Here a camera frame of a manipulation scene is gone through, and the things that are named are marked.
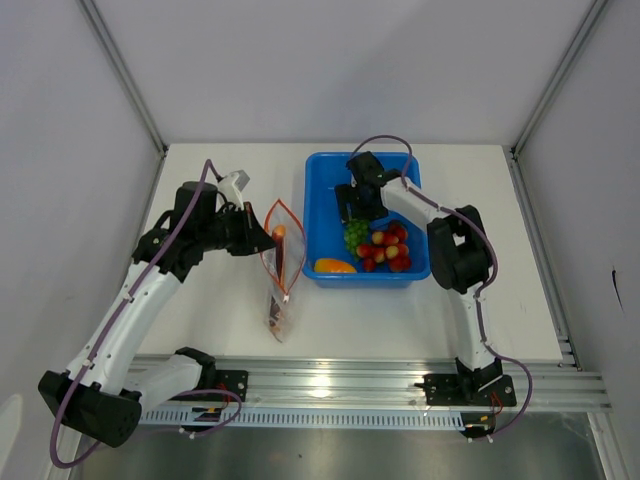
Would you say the white slotted cable duct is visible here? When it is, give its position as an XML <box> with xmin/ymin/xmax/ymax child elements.
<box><xmin>140</xmin><ymin>406</ymin><xmax>464</xmax><ymax>431</ymax></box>

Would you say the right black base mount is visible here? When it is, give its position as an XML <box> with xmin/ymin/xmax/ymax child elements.
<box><xmin>413</xmin><ymin>373</ymin><xmax>517</xmax><ymax>407</ymax></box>

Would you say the aluminium frame post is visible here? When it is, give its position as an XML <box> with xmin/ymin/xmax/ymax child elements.
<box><xmin>509</xmin><ymin>0</ymin><xmax>614</xmax><ymax>156</ymax></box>
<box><xmin>74</xmin><ymin>0</ymin><xmax>168</xmax><ymax>156</ymax></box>

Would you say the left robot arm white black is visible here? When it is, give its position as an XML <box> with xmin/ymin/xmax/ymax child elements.
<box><xmin>38</xmin><ymin>171</ymin><xmax>275</xmax><ymax>447</ymax></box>

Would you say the left aluminium frame post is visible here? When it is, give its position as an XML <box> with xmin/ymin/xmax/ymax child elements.
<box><xmin>74</xmin><ymin>0</ymin><xmax>168</xmax><ymax>156</ymax></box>

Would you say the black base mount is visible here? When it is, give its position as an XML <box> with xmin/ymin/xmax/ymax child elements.
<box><xmin>173</xmin><ymin>347</ymin><xmax>249</xmax><ymax>404</ymax></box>
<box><xmin>413</xmin><ymin>373</ymin><xmax>517</xmax><ymax>407</ymax></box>

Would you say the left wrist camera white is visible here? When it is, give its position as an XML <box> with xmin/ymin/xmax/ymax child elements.
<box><xmin>217</xmin><ymin>170</ymin><xmax>250</xmax><ymax>209</ymax></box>

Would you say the clear zip top bag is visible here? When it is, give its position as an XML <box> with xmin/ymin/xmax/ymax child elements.
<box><xmin>260</xmin><ymin>199</ymin><xmax>306</xmax><ymax>343</ymax></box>

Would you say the red lychee bunch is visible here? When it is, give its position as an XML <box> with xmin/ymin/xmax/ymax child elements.
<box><xmin>355</xmin><ymin>221</ymin><xmax>412</xmax><ymax>273</ymax></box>

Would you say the aluminium mounting rail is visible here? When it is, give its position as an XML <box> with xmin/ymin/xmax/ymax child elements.
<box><xmin>127</xmin><ymin>355</ymin><xmax>614</xmax><ymax>414</ymax></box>

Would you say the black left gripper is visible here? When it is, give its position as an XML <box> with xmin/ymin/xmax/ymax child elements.
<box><xmin>198</xmin><ymin>201</ymin><xmax>276</xmax><ymax>256</ymax></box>

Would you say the green grape bunch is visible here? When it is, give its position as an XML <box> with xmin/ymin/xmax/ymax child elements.
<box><xmin>343</xmin><ymin>219</ymin><xmax>370</xmax><ymax>261</ymax></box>

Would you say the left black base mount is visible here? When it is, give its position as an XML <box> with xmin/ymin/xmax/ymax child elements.
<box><xmin>173</xmin><ymin>347</ymin><xmax>249</xmax><ymax>404</ymax></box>

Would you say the orange mango slice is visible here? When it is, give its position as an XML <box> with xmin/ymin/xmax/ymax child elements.
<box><xmin>313</xmin><ymin>258</ymin><xmax>357</xmax><ymax>274</ymax></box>

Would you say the blue plastic bin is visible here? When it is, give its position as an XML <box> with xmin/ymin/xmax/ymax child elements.
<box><xmin>303</xmin><ymin>152</ymin><xmax>431</xmax><ymax>289</ymax></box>

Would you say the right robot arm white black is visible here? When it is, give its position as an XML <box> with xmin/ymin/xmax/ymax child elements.
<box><xmin>335</xmin><ymin>152</ymin><xmax>503</xmax><ymax>404</ymax></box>

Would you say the right aluminium frame post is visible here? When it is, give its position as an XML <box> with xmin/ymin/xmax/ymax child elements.
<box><xmin>509</xmin><ymin>0</ymin><xmax>614</xmax><ymax>156</ymax></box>

